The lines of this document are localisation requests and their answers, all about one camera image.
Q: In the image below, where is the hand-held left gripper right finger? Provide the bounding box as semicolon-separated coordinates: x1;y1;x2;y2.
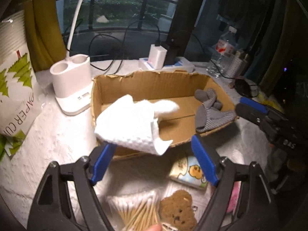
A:
191;134;281;231

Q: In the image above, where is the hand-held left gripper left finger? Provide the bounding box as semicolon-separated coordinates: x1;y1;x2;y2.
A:
28;141;118;231

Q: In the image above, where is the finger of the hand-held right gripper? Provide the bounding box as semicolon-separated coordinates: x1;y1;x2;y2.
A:
240;97;268;115
236;103;268;127

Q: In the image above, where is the pink knitted glove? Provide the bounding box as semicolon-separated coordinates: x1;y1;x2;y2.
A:
227;182;241;214

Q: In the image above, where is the white paper towel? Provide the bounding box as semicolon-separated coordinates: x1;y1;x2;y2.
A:
94;95;180;156

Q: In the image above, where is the cardboard box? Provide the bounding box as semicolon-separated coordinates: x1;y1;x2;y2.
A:
90;70;239;162

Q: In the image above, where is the bear print tissue packet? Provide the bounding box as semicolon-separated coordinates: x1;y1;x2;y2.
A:
168;156;209;190

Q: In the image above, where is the black round device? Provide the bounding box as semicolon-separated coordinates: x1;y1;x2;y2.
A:
234;78;259;98

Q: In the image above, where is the white perforated container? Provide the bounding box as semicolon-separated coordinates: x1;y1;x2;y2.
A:
223;50;251;77

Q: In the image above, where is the white embossed table cover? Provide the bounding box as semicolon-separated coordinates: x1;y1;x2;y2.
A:
0;58;275;231

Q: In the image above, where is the bag of cotton swabs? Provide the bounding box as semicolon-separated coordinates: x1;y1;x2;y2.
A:
106;190;162;231

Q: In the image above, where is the clear water bottle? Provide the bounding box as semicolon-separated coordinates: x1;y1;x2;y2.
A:
206;26;239;78

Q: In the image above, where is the white power strip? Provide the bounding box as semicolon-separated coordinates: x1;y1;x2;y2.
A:
139;56;195;73

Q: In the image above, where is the white desk lamp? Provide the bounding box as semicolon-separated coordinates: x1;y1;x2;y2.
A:
50;0;94;116

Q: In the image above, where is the black charger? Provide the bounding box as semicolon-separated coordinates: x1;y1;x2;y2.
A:
165;42;180;66

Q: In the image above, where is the white charger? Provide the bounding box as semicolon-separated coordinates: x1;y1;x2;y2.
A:
149;44;167;69

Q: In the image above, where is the paper cup sleeve pack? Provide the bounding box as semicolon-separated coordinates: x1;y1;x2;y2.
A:
0;10;42;160

